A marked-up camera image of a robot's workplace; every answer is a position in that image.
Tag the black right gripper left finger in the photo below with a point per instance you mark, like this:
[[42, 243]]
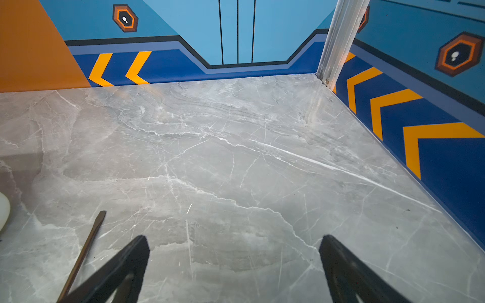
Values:
[[120, 279]]

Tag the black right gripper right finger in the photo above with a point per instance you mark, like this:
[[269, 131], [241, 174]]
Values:
[[349, 279]]

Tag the yellow black handled screwdriver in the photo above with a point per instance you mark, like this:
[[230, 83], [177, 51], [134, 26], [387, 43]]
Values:
[[83, 253]]

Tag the white plastic bin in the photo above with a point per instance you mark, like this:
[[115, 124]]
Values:
[[5, 209]]

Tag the aluminium corner post right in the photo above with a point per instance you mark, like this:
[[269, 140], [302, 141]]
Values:
[[343, 29]]

